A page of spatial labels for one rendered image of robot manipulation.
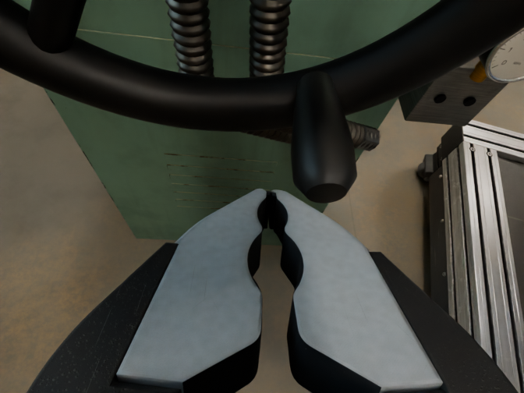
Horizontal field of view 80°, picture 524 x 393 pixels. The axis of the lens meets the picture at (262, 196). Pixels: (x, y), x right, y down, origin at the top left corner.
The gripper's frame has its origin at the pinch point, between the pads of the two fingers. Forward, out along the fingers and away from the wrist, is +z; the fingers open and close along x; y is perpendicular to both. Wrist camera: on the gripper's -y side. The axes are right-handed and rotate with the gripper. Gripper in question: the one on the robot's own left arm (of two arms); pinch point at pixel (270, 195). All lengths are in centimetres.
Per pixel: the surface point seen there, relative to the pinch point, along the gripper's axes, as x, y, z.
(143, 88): -6.1, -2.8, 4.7
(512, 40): 20.0, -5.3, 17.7
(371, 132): 11.0, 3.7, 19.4
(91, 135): -24.4, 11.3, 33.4
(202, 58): -4.3, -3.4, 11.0
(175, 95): -4.7, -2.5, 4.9
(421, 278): 47, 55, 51
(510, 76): 22.5, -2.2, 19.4
